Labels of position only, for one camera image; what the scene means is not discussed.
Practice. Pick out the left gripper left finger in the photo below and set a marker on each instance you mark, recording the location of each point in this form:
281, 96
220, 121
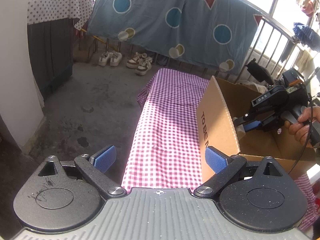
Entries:
93, 169

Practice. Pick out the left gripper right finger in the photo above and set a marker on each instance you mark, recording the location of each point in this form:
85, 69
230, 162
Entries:
227, 170

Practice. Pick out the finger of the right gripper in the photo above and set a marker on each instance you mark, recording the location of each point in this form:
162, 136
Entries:
266, 125
253, 116

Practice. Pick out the white charger plug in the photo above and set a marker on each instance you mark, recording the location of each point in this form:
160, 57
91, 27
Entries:
240, 131

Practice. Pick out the person right hand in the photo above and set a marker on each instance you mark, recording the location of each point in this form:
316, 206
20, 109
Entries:
299, 130

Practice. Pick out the brown cardboard box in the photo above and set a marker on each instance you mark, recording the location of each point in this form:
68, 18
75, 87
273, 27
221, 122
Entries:
219, 122

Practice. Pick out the black seat cushion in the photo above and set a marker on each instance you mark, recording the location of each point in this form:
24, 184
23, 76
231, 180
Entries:
259, 72

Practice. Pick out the purple checkered tablecloth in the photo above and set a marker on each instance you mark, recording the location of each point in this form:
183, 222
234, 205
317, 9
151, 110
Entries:
182, 114

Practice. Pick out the brown white sneaker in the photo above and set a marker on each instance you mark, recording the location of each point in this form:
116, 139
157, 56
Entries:
134, 62
144, 66

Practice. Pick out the white sneaker pair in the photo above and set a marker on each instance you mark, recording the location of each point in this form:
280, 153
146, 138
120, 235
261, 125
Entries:
104, 59
116, 58

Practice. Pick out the blue patterned bedsheet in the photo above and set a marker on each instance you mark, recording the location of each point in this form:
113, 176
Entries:
209, 33

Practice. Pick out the dark cabinet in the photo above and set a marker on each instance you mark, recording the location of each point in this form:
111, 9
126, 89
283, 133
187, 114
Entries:
51, 54

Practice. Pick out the polka dot cloth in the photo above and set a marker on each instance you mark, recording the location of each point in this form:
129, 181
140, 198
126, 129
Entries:
40, 11

